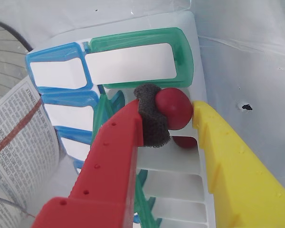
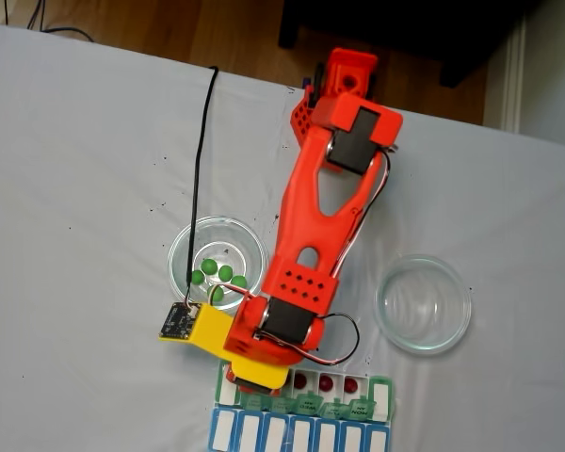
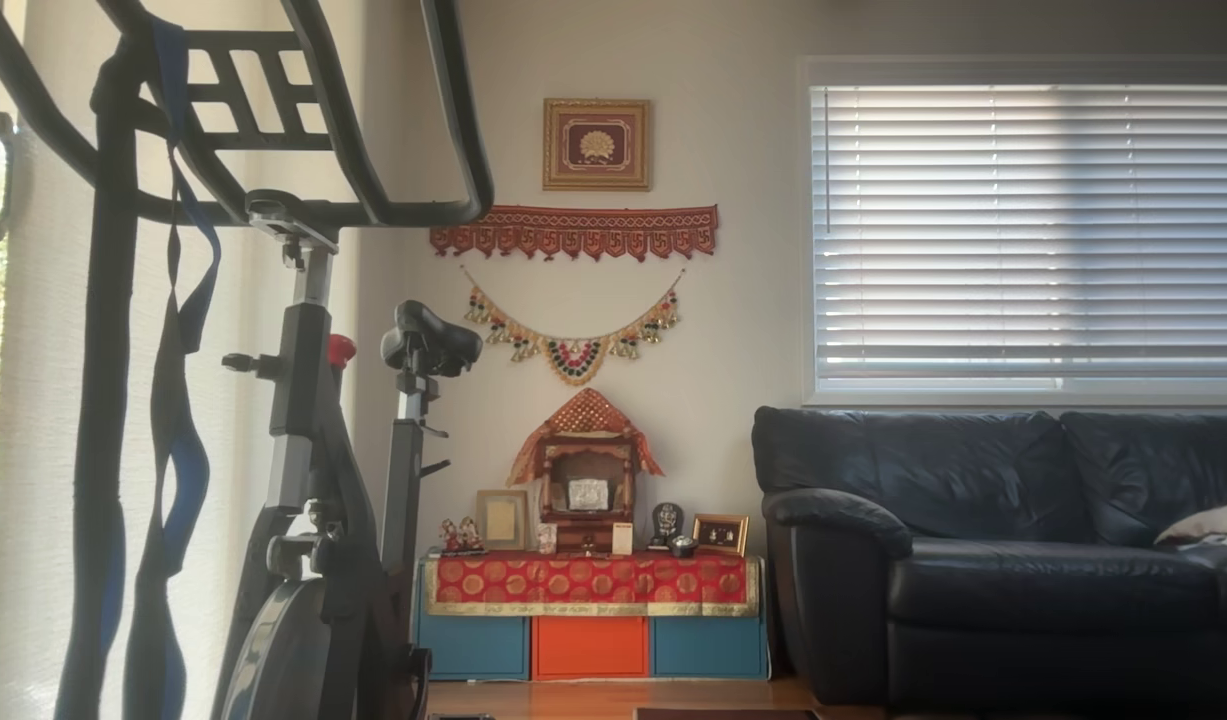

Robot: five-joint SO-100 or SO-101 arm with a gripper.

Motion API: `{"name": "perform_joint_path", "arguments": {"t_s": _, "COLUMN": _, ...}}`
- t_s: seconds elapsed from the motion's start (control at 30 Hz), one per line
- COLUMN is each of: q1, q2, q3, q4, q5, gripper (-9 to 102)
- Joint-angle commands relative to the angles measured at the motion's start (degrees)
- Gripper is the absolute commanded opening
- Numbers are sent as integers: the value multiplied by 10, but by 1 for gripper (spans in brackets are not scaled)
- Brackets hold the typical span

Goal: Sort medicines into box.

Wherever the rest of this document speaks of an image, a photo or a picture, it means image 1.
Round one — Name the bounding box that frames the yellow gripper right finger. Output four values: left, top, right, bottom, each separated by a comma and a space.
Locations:
191, 99, 285, 228

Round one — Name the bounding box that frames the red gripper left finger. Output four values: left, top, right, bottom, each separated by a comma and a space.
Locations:
33, 84, 171, 228

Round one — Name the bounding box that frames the red candy pill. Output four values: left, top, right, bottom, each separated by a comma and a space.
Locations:
155, 87, 194, 131
172, 136, 198, 150

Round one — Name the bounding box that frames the white printed paper leaflet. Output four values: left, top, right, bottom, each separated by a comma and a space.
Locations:
0, 76, 60, 228

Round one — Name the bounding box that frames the white table cloth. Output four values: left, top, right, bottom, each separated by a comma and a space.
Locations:
0, 0, 285, 228

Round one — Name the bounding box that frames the blue weekly pill organiser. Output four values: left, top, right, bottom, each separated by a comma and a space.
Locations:
25, 42, 102, 174

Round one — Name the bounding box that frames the green weekly pill organiser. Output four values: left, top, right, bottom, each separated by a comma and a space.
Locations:
47, 9, 219, 228

